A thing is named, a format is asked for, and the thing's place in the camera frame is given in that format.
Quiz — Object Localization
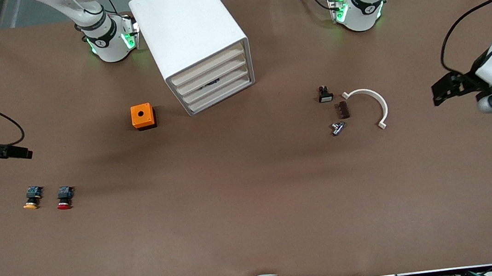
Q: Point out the beige cabinet drawer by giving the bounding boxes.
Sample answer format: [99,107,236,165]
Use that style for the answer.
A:
[184,76,256,115]
[179,67,253,106]
[172,56,251,98]
[166,45,249,88]

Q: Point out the yellow mushroom push button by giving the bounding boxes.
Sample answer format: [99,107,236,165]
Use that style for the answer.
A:
[21,184,46,211]

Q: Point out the silver metal connector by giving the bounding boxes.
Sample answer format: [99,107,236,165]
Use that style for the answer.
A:
[330,120,348,137]

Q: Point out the black white-capped push button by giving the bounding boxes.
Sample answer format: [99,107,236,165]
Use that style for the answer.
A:
[317,84,335,104]

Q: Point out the brown terminal block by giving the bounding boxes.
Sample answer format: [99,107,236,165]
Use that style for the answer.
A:
[335,101,351,120]

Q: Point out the white curved bracket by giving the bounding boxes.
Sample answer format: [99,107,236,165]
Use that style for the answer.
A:
[341,86,391,134]

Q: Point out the orange box with hole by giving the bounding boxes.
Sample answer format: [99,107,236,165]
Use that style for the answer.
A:
[130,102,158,132]

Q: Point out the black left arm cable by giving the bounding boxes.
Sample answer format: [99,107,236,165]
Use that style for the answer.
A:
[433,0,492,77]

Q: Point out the white drawer cabinet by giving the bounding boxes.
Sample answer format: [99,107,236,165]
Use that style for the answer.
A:
[127,0,259,122]

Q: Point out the red mushroom push button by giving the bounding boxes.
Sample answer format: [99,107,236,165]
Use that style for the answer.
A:
[55,185,77,211]

